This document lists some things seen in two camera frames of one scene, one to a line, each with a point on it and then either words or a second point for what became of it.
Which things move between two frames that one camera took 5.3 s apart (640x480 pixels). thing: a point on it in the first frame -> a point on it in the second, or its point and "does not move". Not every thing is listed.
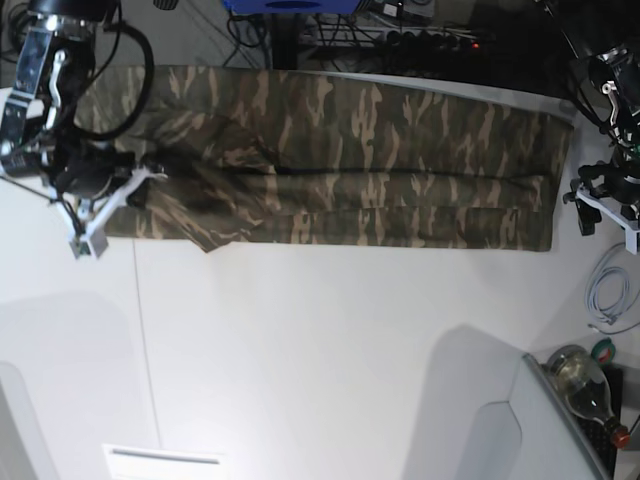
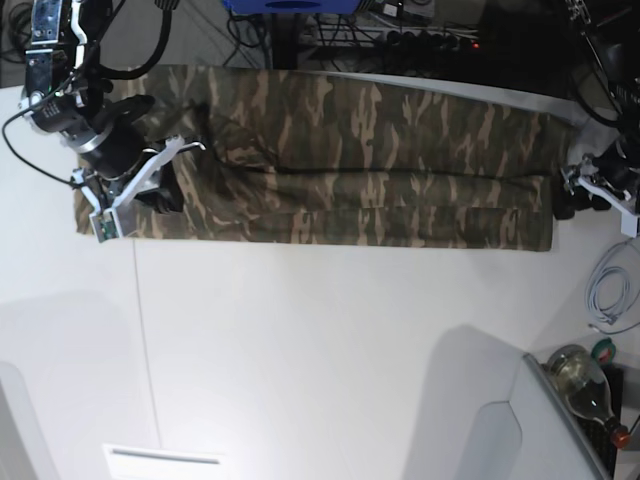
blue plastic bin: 292,7 does not move
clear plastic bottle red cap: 586,388 does not move
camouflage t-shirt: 316,159 does not move
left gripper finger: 79,243 -> 105,222
